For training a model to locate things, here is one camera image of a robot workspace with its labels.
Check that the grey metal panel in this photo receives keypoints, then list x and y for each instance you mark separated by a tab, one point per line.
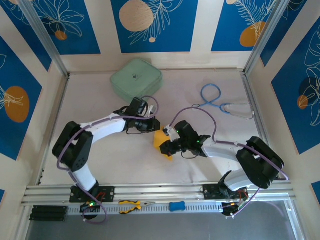
160	227

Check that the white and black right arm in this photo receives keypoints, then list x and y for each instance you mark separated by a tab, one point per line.
237	180

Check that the blue bone shaped block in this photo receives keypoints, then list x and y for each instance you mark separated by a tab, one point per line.
177	206

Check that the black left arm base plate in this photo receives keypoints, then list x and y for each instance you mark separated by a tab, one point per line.
110	193

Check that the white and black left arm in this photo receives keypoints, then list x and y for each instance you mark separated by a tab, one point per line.
83	175

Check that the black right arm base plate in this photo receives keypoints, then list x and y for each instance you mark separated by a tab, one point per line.
210	192

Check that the blue stethoscope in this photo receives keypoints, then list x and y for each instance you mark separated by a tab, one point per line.
222	108

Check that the black stacked bars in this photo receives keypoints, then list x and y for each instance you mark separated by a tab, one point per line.
47	213

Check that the aluminium side rail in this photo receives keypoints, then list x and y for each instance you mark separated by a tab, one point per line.
250	87
60	100

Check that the aluminium frame post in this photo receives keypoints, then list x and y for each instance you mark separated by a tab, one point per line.
48	42
262	37

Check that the circuit board with green light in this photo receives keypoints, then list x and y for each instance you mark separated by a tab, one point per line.
90	205

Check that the mint green zip case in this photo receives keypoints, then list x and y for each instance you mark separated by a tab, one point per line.
135	75

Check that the long aluminium base rail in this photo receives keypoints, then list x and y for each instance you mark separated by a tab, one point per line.
160	191

